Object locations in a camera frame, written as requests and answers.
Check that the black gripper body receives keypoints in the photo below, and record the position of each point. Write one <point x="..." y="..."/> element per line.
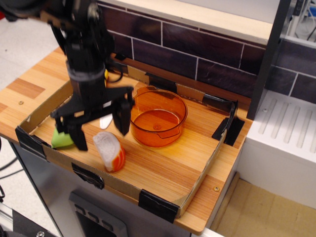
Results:
<point x="91" y="99"/>

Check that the taped cardboard fence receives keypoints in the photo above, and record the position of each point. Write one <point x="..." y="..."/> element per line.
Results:
<point x="191" y="173"/>

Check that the white toy sink drainboard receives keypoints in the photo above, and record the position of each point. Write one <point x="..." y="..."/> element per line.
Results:
<point x="279" y="153"/>

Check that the orange transparent plastic pot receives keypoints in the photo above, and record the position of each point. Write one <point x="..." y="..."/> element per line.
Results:
<point x="158" y="116"/>

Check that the grey oven control panel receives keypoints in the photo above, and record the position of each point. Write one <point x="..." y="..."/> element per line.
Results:
<point x="94" y="221"/>

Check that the white orange toy sushi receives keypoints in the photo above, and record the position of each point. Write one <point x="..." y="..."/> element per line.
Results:
<point x="111" y="151"/>

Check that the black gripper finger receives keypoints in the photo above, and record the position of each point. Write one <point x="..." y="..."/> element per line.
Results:
<point x="77" y="135"/>
<point x="121" y="115"/>

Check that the dark grey right post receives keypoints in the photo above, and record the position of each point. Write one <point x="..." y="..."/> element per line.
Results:
<point x="278" y="32"/>

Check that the light wooden shelf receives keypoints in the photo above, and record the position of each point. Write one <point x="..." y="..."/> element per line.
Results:
<point x="235" y="26"/>

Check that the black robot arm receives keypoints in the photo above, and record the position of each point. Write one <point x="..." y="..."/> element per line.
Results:
<point x="80" y="31"/>

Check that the yellow handled toy knife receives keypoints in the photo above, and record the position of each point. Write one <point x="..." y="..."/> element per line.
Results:
<point x="107" y="119"/>

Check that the green toy pear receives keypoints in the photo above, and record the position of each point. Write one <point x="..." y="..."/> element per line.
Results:
<point x="61" y="139"/>

